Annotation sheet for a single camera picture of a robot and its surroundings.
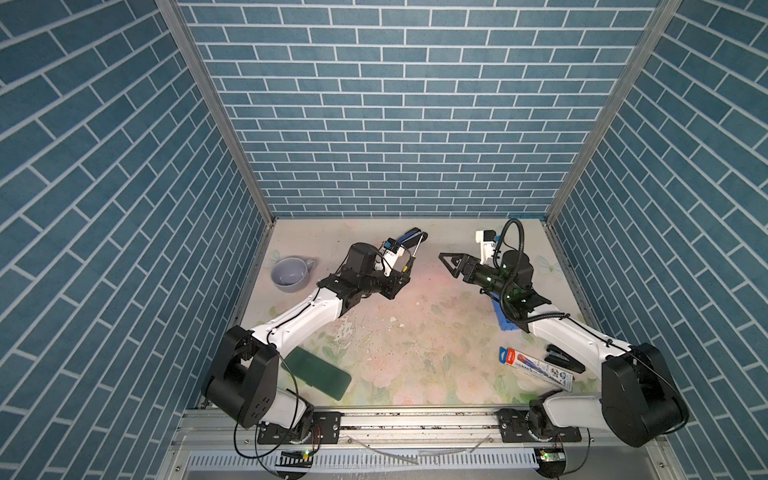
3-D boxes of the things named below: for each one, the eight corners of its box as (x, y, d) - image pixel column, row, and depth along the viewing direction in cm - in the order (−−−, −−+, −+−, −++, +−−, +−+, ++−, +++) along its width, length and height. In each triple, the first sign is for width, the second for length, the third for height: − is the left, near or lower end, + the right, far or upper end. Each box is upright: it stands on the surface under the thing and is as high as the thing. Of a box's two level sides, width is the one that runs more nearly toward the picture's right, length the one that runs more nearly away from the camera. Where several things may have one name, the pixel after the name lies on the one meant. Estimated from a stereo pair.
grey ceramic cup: (270, 293, 101) (262, 281, 95) (284, 267, 108) (278, 254, 102) (303, 300, 100) (297, 287, 94) (315, 273, 107) (311, 260, 101)
